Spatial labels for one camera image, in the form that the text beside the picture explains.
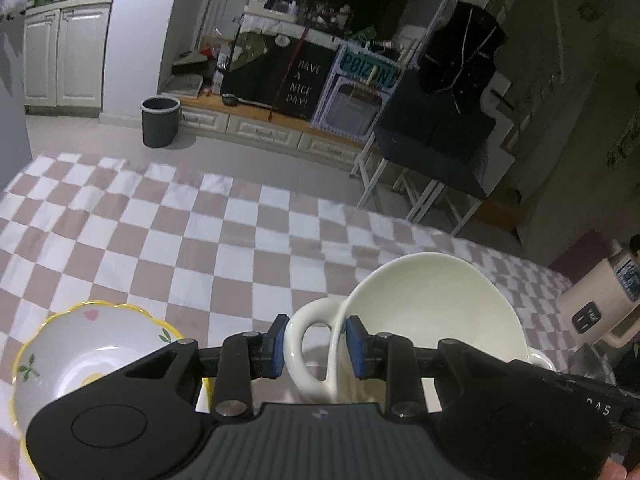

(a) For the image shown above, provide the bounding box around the black have a nice day sign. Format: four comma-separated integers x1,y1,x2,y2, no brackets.
221,32,336,119

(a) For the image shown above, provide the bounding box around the person's right hand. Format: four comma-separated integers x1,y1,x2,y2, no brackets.
598,458,627,480

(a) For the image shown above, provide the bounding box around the poizon printed box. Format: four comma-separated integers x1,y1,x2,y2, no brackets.
311,42,404,143

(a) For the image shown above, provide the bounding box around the dark grey waste bin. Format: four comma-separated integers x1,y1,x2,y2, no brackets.
140,96,181,148

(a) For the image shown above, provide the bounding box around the white kitchen cabinet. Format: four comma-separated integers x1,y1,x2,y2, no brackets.
23,0,111,113

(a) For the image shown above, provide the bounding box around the white drawer cabinet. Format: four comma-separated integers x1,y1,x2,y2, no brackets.
180,93,363,169

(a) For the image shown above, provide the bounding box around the beige electric kettle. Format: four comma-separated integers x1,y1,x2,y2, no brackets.
556,234,640,348

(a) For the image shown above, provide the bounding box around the checkered table cloth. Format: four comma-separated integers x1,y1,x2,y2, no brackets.
0,152,616,480

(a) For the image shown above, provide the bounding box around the yellow rimmed flower bowl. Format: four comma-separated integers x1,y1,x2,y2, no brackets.
11,300,216,441

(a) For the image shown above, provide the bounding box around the dark folding table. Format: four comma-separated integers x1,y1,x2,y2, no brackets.
352,2,506,233

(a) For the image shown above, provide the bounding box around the white handled ceramic bowl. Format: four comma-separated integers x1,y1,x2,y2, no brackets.
283,252,554,403

